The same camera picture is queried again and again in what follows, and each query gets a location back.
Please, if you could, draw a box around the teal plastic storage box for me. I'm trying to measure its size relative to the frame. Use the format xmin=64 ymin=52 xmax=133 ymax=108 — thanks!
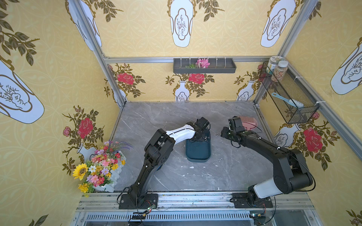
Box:
xmin=186 ymin=129 xmax=211 ymax=163

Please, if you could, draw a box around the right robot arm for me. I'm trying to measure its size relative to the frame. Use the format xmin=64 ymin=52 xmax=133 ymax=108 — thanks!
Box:
xmin=221 ymin=127 xmax=316 ymax=199

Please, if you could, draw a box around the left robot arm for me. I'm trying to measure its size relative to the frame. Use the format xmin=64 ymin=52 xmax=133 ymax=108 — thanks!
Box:
xmin=127 ymin=117 xmax=209 ymax=200

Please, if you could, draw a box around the pink plastic comb brush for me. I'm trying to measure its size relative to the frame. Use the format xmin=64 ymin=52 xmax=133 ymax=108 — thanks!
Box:
xmin=240 ymin=116 xmax=257 ymax=131

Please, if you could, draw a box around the pink flower on shelf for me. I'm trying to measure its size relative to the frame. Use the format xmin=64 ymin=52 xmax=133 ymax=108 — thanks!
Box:
xmin=196 ymin=58 xmax=210 ymax=68

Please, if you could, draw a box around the light blue brush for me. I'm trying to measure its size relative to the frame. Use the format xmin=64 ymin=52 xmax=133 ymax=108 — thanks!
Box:
xmin=271 ymin=92 xmax=304 ymax=108

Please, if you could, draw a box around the spice jar white lid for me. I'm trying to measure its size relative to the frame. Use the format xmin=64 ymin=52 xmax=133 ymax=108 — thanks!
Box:
xmin=271 ymin=60 xmax=288 ymax=82

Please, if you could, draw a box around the glass jar behind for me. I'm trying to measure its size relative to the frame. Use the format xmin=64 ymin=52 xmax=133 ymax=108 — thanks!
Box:
xmin=265 ymin=56 xmax=285 ymax=74

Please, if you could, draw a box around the colourful artificial flower bouquet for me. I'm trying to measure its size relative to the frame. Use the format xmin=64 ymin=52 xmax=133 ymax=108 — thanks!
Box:
xmin=73 ymin=141 xmax=132 ymax=194

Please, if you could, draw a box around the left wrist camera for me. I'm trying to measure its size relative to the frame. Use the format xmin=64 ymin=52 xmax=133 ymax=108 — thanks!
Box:
xmin=195 ymin=117 xmax=210 ymax=130

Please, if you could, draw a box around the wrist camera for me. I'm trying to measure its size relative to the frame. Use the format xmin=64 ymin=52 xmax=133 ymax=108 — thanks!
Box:
xmin=228 ymin=116 xmax=245 ymax=133
xmin=195 ymin=117 xmax=210 ymax=130

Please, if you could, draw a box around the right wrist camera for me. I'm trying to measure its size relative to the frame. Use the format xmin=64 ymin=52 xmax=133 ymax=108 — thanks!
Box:
xmin=228 ymin=116 xmax=245 ymax=133

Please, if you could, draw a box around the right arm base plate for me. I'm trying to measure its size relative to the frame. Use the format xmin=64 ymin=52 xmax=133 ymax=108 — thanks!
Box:
xmin=230 ymin=193 xmax=273 ymax=209

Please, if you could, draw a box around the black wire mesh basket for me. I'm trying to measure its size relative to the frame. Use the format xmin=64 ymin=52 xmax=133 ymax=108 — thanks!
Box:
xmin=259 ymin=62 xmax=320 ymax=124

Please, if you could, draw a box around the dark grey wall shelf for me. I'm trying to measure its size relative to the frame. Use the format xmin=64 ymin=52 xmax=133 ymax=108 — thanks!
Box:
xmin=173 ymin=57 xmax=237 ymax=74

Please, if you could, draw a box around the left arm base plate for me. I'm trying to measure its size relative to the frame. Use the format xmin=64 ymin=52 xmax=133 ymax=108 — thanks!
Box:
xmin=119 ymin=194 xmax=158 ymax=210

